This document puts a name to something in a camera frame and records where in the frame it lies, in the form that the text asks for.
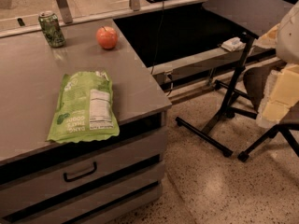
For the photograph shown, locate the black hanging cable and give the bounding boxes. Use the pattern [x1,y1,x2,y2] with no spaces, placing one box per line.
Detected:
[150,0,165,76]

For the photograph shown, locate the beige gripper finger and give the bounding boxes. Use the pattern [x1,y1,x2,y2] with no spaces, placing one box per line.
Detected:
[254,24,279,49]
[256,63,299,128]

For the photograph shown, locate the green soda can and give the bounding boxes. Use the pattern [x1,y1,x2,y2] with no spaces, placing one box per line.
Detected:
[38,10,65,48]

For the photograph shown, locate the dark office chair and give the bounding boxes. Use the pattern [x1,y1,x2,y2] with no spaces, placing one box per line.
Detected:
[238,63,299,161]

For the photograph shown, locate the grey drawer cabinet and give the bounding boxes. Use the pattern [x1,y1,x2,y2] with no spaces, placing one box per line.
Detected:
[0,21,170,224]

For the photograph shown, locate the green rice chip bag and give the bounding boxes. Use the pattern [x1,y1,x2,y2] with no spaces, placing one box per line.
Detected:
[47,71,120,144]

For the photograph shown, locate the red apple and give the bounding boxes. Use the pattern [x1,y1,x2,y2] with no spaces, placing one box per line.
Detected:
[96,26,118,49]

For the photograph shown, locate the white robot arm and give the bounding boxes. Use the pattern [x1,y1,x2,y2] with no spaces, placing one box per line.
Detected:
[256,1,299,128]

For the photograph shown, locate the black drawer handle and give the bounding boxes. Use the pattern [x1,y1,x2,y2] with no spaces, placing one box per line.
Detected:
[63,161,97,183]

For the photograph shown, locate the black laptop stand table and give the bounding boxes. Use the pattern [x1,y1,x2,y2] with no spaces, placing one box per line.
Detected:
[176,0,293,157]

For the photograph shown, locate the small white box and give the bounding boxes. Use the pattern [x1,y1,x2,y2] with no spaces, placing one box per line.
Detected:
[221,37,245,52]

